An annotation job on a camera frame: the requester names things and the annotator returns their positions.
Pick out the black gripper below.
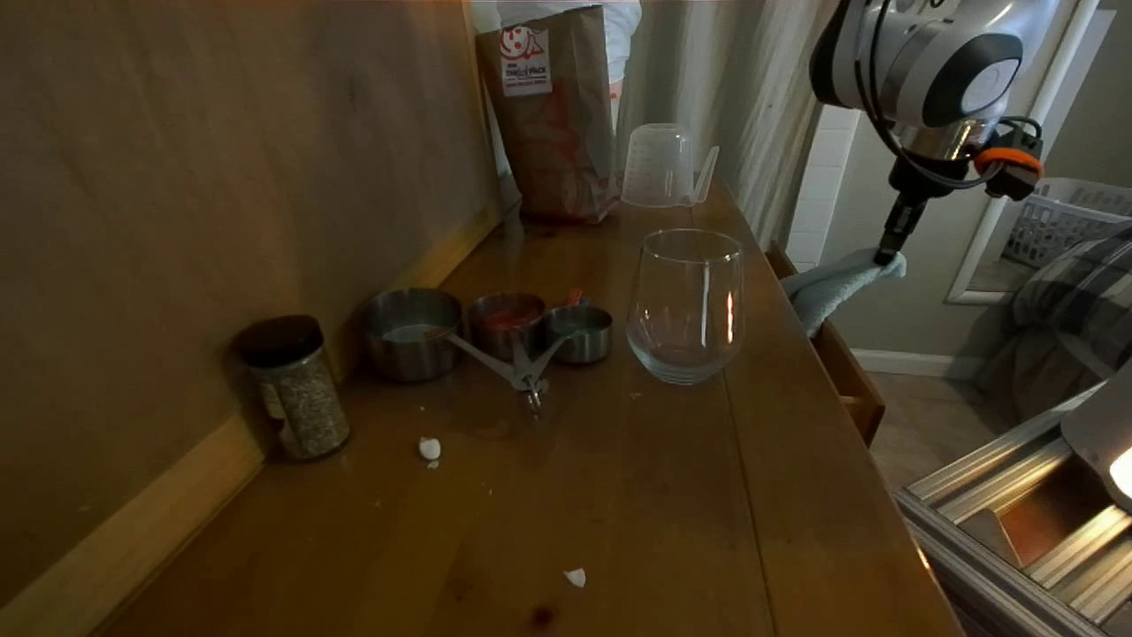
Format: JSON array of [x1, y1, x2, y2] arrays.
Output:
[[871, 147, 964, 274]]

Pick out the grey cloth towel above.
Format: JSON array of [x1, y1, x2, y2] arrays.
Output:
[[778, 244, 914, 342]]

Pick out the wide wooden dresser drawer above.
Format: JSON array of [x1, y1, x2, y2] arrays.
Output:
[[765, 244, 891, 451]]

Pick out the patterned grey pillow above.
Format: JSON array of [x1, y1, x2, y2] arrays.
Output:
[[1000, 172, 1132, 277]]

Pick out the plaid grey blanket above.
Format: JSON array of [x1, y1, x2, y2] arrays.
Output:
[[975, 223, 1132, 418]]

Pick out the stemless clear glass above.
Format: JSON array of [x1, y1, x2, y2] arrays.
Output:
[[624, 223, 751, 389]]

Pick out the clear plastic measuring jug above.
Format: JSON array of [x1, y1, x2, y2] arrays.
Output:
[[614, 122, 725, 215]]

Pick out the beige curtain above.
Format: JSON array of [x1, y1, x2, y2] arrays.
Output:
[[614, 0, 865, 277]]

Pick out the small steel measuring cup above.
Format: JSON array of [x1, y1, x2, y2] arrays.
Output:
[[525, 303, 618, 402]]

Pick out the brown paper bag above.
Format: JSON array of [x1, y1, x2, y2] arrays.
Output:
[[475, 5, 624, 228]]

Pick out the wooden pine dresser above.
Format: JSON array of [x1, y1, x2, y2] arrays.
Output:
[[0, 186, 969, 637]]

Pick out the medium steel measuring cup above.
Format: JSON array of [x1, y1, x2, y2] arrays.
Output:
[[467, 290, 553, 399]]

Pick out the large steel measuring cup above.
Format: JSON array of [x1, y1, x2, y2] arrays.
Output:
[[362, 282, 525, 394]]

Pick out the wooden dresser backboard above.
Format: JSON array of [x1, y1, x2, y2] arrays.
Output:
[[0, 0, 509, 637]]

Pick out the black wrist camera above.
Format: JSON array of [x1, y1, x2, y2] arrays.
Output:
[[964, 122, 1049, 205]]

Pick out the aluminium robot stand frame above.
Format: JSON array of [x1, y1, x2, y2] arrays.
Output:
[[894, 382, 1132, 637]]

